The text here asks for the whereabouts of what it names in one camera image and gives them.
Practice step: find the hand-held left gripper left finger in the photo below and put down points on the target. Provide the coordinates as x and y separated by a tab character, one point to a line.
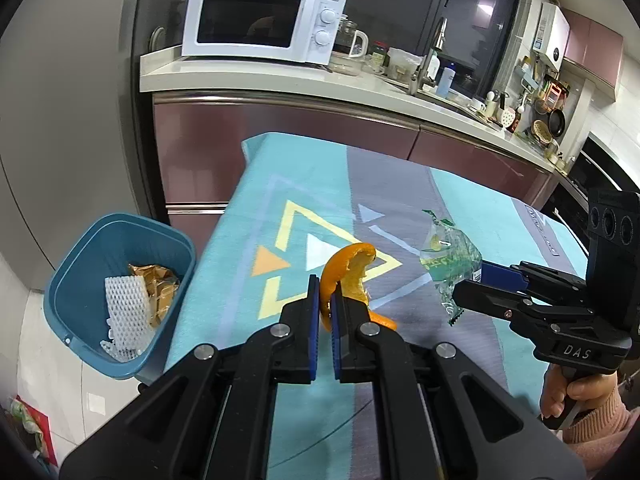
313	325

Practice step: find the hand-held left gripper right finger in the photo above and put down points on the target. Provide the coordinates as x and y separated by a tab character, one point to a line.
337	335

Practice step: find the black built-in oven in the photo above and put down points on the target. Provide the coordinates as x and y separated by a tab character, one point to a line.
600	165

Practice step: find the maroon lower cabinets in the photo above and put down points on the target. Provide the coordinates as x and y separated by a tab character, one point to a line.
300	125

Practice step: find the pile of packets and bags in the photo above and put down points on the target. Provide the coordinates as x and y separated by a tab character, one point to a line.
27	422

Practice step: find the white utensil holder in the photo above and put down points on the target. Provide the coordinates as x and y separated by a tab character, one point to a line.
493	104

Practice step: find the blue bottle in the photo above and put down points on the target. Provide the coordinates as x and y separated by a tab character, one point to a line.
446	82

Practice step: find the person's right hand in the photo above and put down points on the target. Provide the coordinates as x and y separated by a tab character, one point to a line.
552	395

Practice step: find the glass kettle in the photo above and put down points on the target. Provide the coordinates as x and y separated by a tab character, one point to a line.
347	37

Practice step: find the black frying pan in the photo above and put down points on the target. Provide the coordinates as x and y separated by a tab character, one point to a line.
556	122

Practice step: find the dark jar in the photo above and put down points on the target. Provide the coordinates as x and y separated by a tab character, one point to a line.
378	55

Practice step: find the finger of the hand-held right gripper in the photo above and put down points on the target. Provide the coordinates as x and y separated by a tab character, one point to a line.
480	297
500	274

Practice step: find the white microwave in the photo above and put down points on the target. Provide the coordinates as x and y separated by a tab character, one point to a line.
250	17

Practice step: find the white pump bottle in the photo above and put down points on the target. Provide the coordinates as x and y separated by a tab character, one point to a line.
434	72

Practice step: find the white mug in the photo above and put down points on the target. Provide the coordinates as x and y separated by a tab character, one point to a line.
476	105

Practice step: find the white dotted holder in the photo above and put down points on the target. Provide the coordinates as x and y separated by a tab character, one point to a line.
509	120

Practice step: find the blue trash bin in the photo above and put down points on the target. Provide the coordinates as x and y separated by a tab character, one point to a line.
100	240

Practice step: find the person's right forearm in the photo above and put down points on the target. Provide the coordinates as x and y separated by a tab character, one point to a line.
605	430

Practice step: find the pink upper cabinet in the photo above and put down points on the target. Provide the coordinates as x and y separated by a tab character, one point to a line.
595	50

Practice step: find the teal printed tablecloth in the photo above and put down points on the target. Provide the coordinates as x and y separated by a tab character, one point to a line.
300	185

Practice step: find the steel faucet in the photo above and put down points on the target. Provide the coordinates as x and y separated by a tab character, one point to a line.
425	65

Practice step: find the beige colander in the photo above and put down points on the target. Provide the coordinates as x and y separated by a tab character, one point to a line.
541	131

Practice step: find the kitchen sink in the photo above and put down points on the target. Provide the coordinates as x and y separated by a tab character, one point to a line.
460	107

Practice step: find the orange peel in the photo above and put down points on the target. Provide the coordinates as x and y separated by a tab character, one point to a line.
350	270

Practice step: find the gold foil wrapper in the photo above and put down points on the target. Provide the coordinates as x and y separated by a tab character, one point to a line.
160	290

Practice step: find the dark kitchen window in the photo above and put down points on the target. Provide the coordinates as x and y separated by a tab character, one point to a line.
390	5

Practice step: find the clear plastic food container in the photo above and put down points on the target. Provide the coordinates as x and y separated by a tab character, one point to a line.
402	62

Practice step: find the white foam fruit net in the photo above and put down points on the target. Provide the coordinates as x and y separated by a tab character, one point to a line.
127	310

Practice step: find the white water heater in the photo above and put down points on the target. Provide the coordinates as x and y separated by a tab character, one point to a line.
552	40

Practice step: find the beige kitchen counter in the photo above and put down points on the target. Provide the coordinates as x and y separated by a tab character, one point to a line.
250	77

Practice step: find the wall storage rack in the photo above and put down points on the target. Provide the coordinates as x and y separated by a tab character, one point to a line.
531	77

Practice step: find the glass bowl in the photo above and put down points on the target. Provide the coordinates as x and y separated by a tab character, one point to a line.
345	65

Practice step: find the clear green plastic wrapper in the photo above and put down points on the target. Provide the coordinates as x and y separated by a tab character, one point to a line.
450	255

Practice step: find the grey refrigerator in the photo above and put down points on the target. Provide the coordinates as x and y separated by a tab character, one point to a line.
75	85

